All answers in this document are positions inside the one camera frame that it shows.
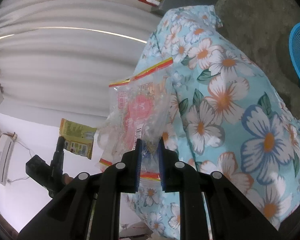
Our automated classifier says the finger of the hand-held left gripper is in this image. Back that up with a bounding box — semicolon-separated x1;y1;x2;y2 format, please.
51;136;65;175

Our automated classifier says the floral blue blanket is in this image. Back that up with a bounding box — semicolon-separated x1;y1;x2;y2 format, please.
126;5;300;238

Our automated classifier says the white air conditioner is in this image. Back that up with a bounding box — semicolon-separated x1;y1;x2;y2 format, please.
0;132;15;186

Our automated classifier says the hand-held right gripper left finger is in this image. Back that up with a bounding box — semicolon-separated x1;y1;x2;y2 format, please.
17;139;143;240

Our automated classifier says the green yellow snack wrapper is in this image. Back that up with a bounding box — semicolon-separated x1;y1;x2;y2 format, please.
59;118;97;160

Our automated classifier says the clear plastic bag red print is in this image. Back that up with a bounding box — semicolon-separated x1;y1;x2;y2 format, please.
95;57;175;188

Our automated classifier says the air conditioner cable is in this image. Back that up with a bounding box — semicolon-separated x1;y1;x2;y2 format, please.
6;131;34;183

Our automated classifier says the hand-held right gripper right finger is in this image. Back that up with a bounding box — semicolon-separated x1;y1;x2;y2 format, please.
158;137;283;240

